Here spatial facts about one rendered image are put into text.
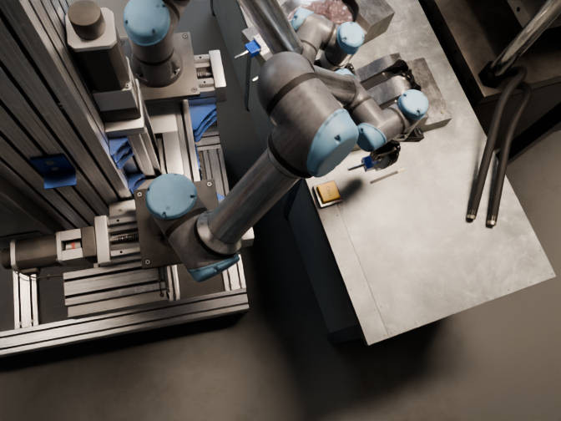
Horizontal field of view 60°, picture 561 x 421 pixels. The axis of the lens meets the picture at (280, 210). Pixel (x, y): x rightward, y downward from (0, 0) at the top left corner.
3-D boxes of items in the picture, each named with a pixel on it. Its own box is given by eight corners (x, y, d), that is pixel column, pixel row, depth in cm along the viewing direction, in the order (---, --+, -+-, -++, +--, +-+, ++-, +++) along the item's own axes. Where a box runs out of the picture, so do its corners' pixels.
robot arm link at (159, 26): (123, 54, 133) (112, 22, 121) (143, 17, 138) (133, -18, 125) (164, 68, 133) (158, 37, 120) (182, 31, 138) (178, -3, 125)
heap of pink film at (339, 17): (305, 61, 172) (308, 47, 164) (275, 25, 175) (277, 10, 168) (360, 29, 178) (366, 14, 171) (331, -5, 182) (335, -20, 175)
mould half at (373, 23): (282, 92, 174) (285, 74, 163) (241, 40, 179) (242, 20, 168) (386, 31, 187) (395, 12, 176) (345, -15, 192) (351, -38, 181)
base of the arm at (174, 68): (134, 90, 141) (128, 70, 132) (128, 47, 146) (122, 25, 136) (186, 84, 144) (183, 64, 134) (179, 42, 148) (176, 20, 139)
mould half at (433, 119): (319, 160, 167) (326, 144, 154) (294, 97, 173) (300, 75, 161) (446, 125, 176) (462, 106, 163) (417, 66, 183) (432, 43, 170)
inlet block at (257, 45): (239, 68, 172) (239, 58, 166) (230, 58, 173) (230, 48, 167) (268, 52, 175) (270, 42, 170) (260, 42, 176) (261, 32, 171)
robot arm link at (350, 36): (341, 12, 125) (370, 27, 127) (326, 36, 136) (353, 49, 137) (333, 37, 123) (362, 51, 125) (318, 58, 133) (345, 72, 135)
